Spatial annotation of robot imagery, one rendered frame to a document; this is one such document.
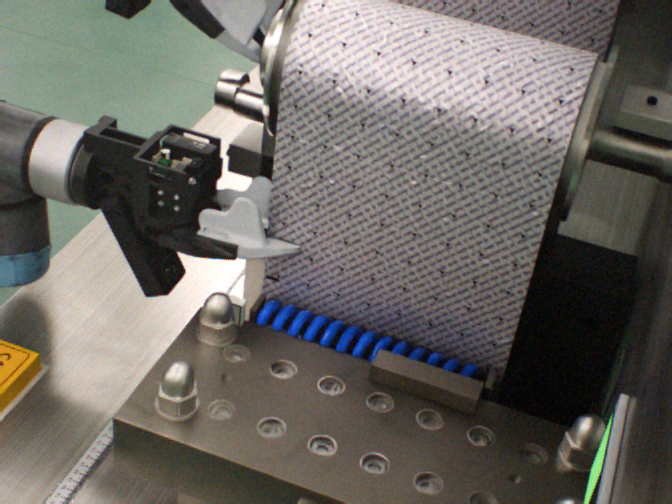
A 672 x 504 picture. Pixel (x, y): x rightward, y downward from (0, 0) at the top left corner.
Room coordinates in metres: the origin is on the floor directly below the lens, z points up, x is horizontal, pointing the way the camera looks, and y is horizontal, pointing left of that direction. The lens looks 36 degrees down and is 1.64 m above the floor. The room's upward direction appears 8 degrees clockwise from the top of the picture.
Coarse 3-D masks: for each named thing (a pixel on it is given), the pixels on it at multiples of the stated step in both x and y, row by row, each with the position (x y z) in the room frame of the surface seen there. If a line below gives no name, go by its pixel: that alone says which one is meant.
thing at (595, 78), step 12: (300, 12) 0.79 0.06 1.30; (288, 36) 0.77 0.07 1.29; (600, 72) 0.75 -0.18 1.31; (276, 84) 0.76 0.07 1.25; (588, 84) 0.73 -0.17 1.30; (276, 96) 0.76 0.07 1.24; (588, 96) 0.72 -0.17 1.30; (588, 108) 0.71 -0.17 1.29; (576, 120) 0.71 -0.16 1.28; (588, 120) 0.71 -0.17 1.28; (576, 132) 0.70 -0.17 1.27; (576, 144) 0.70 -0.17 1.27; (576, 156) 0.70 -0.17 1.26; (564, 168) 0.70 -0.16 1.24; (564, 180) 0.70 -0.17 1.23; (564, 192) 0.71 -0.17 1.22
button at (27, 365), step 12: (0, 348) 0.75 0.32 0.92; (12, 348) 0.75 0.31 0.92; (24, 348) 0.75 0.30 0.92; (0, 360) 0.73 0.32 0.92; (12, 360) 0.73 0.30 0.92; (24, 360) 0.73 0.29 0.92; (36, 360) 0.74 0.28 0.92; (0, 372) 0.71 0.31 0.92; (12, 372) 0.72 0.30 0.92; (24, 372) 0.72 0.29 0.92; (36, 372) 0.74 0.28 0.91; (0, 384) 0.70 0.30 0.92; (12, 384) 0.70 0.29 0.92; (24, 384) 0.72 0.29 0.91; (0, 396) 0.68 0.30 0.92; (12, 396) 0.70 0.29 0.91; (0, 408) 0.68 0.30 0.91
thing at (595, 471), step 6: (606, 432) 0.46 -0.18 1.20; (606, 438) 0.45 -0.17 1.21; (600, 450) 0.46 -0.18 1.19; (600, 456) 0.45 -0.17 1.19; (594, 462) 0.47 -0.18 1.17; (600, 462) 0.43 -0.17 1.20; (594, 468) 0.45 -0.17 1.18; (600, 468) 0.42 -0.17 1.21; (594, 474) 0.44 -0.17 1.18; (594, 480) 0.43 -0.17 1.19; (588, 486) 0.45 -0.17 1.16; (594, 486) 0.42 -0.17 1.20; (588, 492) 0.44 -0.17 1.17; (588, 498) 0.43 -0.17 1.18
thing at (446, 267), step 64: (320, 192) 0.74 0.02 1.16; (384, 192) 0.73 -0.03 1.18; (448, 192) 0.71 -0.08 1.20; (320, 256) 0.74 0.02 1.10; (384, 256) 0.73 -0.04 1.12; (448, 256) 0.71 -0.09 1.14; (512, 256) 0.70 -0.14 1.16; (384, 320) 0.72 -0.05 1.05; (448, 320) 0.71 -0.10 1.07; (512, 320) 0.69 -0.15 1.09
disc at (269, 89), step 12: (288, 0) 0.78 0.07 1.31; (300, 0) 0.80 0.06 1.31; (288, 12) 0.78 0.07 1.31; (288, 24) 0.78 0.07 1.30; (276, 36) 0.76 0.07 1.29; (276, 48) 0.76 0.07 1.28; (276, 60) 0.76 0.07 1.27; (276, 72) 0.76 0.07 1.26; (264, 84) 0.75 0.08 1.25; (264, 96) 0.75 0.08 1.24; (264, 108) 0.75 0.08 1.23; (276, 108) 0.77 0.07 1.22; (264, 120) 0.76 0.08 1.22; (276, 120) 0.77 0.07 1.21
